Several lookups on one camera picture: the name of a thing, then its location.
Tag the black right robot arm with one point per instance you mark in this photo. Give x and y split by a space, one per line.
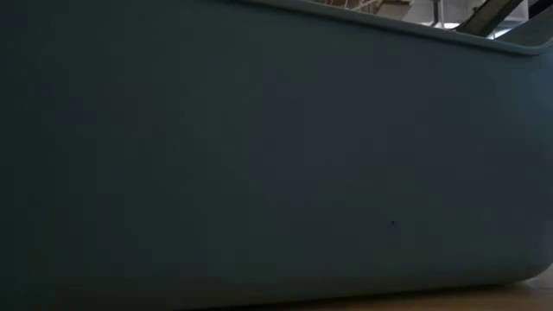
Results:
492 15

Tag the dark blue plastic bin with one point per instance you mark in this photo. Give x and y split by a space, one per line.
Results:
259 151

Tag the wooden lattice structure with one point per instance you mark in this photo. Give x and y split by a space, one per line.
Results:
367 5

